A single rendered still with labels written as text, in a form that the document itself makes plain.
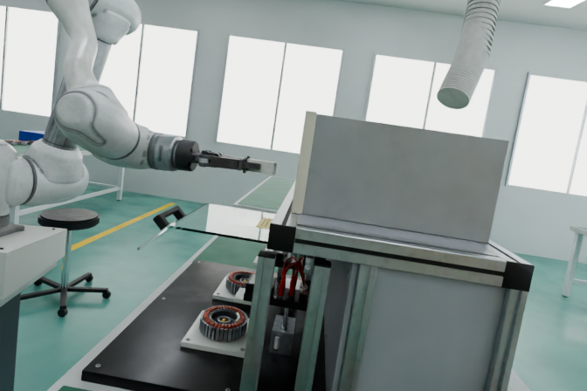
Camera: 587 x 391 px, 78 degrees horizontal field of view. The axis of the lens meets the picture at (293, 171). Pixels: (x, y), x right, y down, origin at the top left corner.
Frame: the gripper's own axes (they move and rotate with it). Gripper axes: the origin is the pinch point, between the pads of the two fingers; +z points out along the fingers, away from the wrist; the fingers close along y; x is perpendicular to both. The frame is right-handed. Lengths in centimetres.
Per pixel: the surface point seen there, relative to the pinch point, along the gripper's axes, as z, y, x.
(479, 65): 87, -108, 56
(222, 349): -1.5, 11.3, -40.2
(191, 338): -9.2, 9.4, -40.1
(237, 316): -0.7, 2.4, -36.9
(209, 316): -6.9, 5.0, -36.7
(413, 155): 31.3, 14.2, 7.9
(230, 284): -7.0, -16.0, -37.8
